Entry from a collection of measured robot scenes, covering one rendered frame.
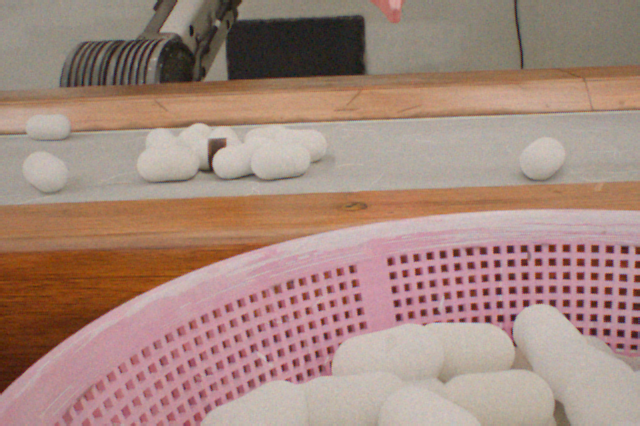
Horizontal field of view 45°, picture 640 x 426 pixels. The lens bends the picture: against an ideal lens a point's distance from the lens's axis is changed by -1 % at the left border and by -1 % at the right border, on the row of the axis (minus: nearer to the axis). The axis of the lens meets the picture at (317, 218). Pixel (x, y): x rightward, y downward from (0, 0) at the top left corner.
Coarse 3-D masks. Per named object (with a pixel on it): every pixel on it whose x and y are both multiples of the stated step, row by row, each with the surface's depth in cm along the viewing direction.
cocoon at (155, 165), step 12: (144, 156) 44; (156, 156) 44; (168, 156) 44; (180, 156) 44; (192, 156) 45; (144, 168) 44; (156, 168) 44; (168, 168) 44; (180, 168) 44; (192, 168) 45; (156, 180) 45; (168, 180) 45
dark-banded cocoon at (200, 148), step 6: (228, 138) 47; (234, 138) 47; (198, 144) 47; (204, 144) 47; (228, 144) 47; (234, 144) 47; (198, 150) 46; (204, 150) 46; (198, 156) 46; (204, 156) 46; (204, 162) 47; (204, 168) 47
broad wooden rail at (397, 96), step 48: (0, 96) 67; (48, 96) 66; (96, 96) 65; (144, 96) 64; (192, 96) 63; (240, 96) 63; (288, 96) 63; (336, 96) 63; (384, 96) 63; (432, 96) 63; (480, 96) 63; (528, 96) 62; (576, 96) 62; (624, 96) 62
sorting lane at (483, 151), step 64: (320, 128) 60; (384, 128) 59; (448, 128) 58; (512, 128) 57; (576, 128) 56; (0, 192) 44; (64, 192) 44; (128, 192) 43; (192, 192) 43; (256, 192) 42; (320, 192) 41
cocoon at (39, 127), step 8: (32, 120) 59; (40, 120) 59; (48, 120) 59; (56, 120) 59; (64, 120) 59; (32, 128) 59; (40, 128) 59; (48, 128) 59; (56, 128) 58; (64, 128) 59; (32, 136) 59; (40, 136) 59; (48, 136) 59; (56, 136) 59; (64, 136) 59
